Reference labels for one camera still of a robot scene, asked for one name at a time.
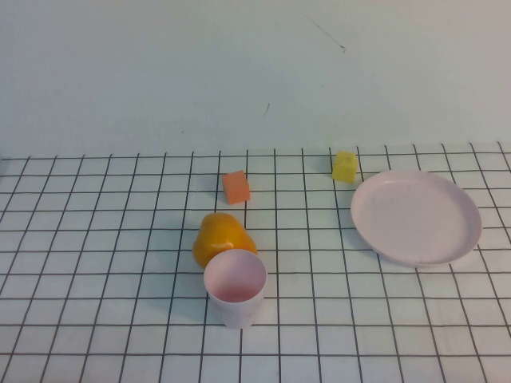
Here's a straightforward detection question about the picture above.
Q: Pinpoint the yellow orange pear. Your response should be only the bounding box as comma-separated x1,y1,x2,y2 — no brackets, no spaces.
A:
192,212,259,269

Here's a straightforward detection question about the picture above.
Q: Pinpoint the orange foam cube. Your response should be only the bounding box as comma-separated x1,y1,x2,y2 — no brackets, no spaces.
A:
222,170,252,206

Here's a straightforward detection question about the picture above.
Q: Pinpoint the white black-grid table mat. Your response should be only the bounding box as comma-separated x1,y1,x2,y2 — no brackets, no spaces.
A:
0,141,511,383

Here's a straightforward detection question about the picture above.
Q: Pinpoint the yellow foam cube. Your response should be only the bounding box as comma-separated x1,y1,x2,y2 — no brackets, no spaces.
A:
331,150,358,184

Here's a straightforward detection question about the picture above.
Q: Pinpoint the pink round plate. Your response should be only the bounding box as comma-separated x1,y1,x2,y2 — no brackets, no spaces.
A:
350,170,483,268

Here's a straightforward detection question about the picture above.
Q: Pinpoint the pink plastic cup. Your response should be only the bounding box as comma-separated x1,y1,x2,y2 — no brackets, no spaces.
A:
203,247,267,330

